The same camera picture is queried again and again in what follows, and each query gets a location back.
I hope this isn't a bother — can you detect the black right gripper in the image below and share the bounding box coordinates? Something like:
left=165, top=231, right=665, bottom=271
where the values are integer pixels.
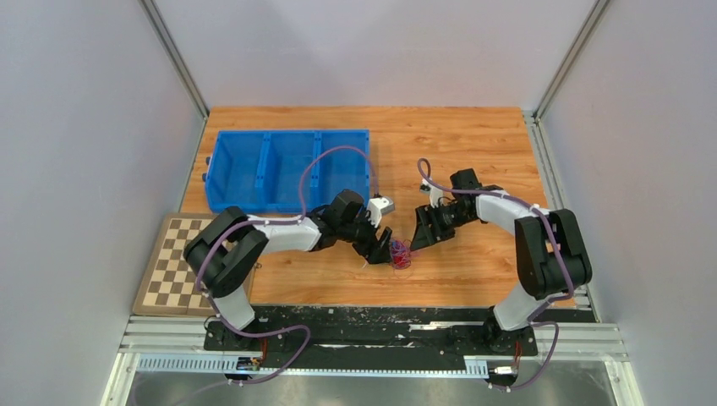
left=410, top=202, right=474, bottom=252

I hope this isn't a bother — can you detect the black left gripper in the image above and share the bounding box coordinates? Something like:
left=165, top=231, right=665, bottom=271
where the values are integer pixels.
left=338, top=207, right=394, bottom=266

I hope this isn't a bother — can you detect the red cable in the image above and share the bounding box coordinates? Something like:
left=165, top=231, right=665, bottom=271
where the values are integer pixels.
left=389, top=240, right=416, bottom=272

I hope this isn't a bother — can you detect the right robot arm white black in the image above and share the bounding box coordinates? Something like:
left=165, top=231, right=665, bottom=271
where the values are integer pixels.
left=410, top=158, right=593, bottom=354

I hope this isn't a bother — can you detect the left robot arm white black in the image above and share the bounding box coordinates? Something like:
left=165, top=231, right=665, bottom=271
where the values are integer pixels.
left=183, top=189, right=395, bottom=350

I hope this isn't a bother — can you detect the blue three-compartment plastic bin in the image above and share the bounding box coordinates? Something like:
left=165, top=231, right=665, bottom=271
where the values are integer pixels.
left=202, top=129, right=374, bottom=215

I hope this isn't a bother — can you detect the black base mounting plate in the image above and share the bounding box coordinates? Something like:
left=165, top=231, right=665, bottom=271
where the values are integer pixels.
left=203, top=305, right=538, bottom=370

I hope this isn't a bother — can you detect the wooden chessboard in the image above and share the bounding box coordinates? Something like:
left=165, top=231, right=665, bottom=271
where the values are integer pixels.
left=132, top=212, right=213, bottom=317

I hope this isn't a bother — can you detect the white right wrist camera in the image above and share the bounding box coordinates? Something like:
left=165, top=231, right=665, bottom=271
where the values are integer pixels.
left=419, top=184, right=444, bottom=207

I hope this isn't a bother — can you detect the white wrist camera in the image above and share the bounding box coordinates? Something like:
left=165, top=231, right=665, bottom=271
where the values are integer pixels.
left=419, top=184, right=444, bottom=207
left=367, top=196, right=395, bottom=222

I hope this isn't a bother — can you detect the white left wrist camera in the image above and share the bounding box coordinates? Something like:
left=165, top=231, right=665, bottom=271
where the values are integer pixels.
left=367, top=196, right=395, bottom=222

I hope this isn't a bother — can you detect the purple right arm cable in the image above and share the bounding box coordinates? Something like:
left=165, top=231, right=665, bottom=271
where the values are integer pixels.
left=417, top=158, right=561, bottom=392

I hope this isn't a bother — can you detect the right aluminium corner post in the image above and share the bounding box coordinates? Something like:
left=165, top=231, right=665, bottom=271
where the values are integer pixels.
left=533, top=0, right=612, bottom=121

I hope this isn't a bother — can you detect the aluminium corner post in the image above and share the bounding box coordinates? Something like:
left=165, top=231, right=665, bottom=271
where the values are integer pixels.
left=533, top=0, right=612, bottom=121
left=139, top=0, right=210, bottom=122

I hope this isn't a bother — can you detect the aluminium frame rail front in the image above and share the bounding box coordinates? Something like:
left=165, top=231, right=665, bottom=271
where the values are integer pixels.
left=119, top=316, right=629, bottom=362

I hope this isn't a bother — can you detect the white slotted cable duct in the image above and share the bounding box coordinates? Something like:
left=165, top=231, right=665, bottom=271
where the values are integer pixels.
left=134, top=354, right=489, bottom=379

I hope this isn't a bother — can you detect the left aluminium corner post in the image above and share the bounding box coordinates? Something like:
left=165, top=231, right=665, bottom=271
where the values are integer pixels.
left=139, top=0, right=210, bottom=122

